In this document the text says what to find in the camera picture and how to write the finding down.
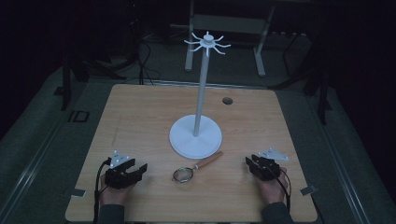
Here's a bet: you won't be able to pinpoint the white hook rack stand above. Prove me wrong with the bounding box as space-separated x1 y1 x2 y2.
168 30 233 161

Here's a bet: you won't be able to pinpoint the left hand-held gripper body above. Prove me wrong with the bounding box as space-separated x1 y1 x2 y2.
104 149 140 189

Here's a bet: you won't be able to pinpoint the person's left hand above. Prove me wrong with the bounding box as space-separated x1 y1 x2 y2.
99 174 138 207

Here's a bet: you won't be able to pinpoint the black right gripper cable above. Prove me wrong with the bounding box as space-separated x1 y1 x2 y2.
274 167 292 213

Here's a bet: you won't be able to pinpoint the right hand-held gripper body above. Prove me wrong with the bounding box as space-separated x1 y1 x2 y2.
248 147 290 182

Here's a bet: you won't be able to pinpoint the black metal stand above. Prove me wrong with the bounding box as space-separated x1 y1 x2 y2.
60 50 127 112
270 12 333 126

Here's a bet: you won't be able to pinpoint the person's right hand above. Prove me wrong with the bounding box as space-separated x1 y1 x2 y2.
255 167 290 206

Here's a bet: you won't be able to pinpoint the black rectangular floor bracket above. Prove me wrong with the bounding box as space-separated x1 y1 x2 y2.
67 109 91 123

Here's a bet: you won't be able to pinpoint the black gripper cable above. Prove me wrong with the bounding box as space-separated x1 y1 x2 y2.
92 158 112 224
274 167 292 213

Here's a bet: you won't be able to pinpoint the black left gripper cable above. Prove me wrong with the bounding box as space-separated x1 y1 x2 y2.
92 158 112 224

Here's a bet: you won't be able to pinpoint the white metal table frame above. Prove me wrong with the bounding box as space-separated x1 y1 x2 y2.
184 0 277 77

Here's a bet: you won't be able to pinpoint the grey tape strip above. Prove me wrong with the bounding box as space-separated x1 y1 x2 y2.
70 188 87 199
300 185 318 197

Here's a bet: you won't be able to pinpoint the small strainer with wooden handle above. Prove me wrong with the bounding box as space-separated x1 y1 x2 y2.
172 150 224 184

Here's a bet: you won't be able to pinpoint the black floor cables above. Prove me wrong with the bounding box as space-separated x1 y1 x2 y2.
135 18 163 86

